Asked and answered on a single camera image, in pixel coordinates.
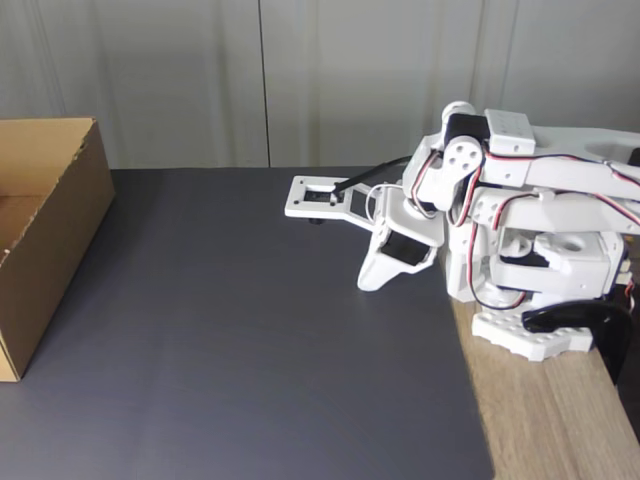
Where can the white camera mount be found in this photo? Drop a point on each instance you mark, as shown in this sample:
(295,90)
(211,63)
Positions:
(295,200)

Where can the black table clamp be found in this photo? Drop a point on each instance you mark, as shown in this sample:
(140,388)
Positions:
(610,330)

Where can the dark grey mat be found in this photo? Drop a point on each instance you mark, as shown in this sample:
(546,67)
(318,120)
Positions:
(225,325)

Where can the brown cardboard box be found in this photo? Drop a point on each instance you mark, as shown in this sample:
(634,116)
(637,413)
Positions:
(65,240)

